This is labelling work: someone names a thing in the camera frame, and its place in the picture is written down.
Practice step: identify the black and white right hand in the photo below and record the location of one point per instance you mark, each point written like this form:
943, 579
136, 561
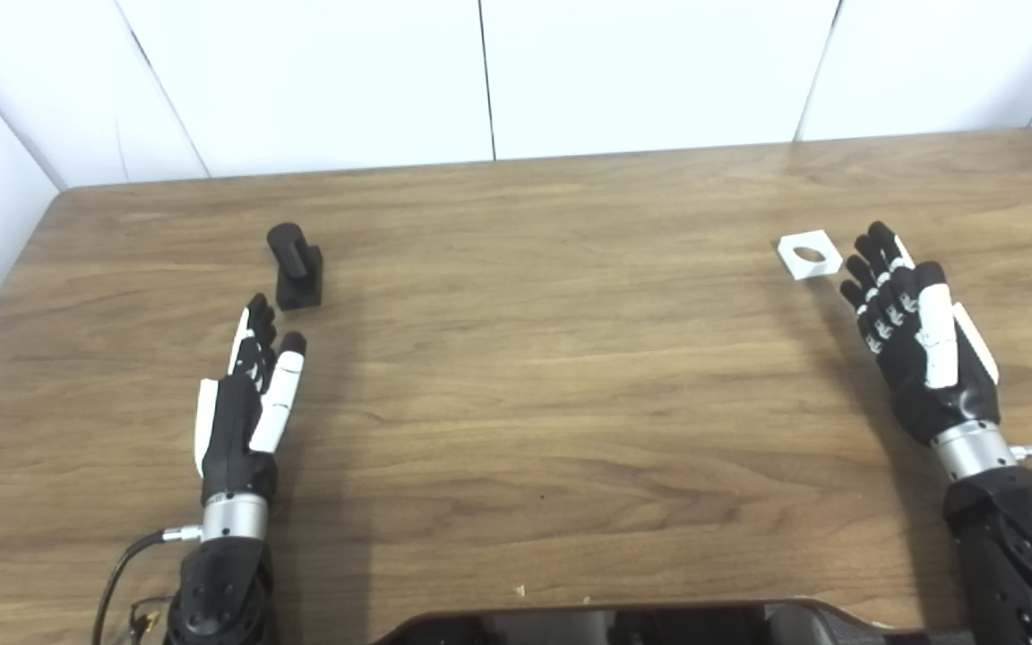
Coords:
915, 367

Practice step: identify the black peg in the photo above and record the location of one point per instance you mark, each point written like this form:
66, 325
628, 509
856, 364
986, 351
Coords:
299, 282

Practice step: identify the black and white left hand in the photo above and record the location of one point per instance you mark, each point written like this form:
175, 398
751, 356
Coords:
231, 421

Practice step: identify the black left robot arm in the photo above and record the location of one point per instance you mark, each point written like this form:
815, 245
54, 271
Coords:
220, 591

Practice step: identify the white square piece with hole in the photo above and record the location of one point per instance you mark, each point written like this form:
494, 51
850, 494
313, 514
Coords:
828, 262

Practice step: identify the dark robot torso edge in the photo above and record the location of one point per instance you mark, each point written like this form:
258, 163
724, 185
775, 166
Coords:
659, 627

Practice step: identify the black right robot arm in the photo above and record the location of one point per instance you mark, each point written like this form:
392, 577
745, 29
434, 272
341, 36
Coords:
1027, 555

